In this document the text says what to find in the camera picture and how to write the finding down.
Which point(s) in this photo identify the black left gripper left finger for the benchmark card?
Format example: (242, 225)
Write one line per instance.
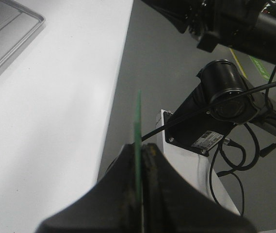
(109, 207)

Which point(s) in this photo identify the black overhead gripper assembly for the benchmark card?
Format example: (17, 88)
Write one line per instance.
(237, 24)

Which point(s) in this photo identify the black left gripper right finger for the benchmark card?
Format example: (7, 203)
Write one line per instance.
(172, 205)

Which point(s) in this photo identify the green perforated board front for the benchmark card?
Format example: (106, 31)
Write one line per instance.
(137, 158)

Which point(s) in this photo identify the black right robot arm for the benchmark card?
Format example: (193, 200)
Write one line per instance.
(224, 98)

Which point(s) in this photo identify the silver metal tray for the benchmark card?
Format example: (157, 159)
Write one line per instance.
(18, 25)

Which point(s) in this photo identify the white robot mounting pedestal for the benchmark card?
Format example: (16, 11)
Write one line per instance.
(195, 168)

